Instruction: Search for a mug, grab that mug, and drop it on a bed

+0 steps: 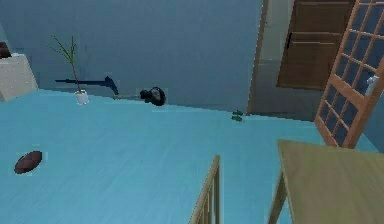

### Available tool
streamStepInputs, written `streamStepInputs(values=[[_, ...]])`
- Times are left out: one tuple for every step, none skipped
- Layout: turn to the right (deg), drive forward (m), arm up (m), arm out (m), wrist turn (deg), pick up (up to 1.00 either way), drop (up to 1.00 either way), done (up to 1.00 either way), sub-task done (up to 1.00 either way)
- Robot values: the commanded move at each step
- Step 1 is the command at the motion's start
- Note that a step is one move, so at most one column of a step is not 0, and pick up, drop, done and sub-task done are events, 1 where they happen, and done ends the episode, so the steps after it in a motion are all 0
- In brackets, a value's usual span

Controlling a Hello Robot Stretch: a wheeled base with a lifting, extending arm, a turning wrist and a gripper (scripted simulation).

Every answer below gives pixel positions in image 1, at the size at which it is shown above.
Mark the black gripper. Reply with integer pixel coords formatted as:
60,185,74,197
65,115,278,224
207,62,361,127
112,86,167,107

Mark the green house plant white pot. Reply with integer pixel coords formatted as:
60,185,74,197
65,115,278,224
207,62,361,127
49,34,90,106

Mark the small green object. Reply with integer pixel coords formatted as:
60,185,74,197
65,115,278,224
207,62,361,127
230,109,245,123

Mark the brown oval ball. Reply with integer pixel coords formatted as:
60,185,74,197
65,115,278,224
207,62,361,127
13,150,44,175

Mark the brown wooden room door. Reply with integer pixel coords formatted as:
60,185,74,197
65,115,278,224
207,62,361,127
276,0,356,91

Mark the pale wooden table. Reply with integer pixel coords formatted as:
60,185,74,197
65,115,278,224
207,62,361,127
267,138,384,224

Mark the wooden lattice glass door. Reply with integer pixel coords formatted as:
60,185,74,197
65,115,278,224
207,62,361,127
313,0,384,150

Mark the white door handle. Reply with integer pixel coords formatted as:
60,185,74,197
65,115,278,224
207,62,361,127
364,75,380,98

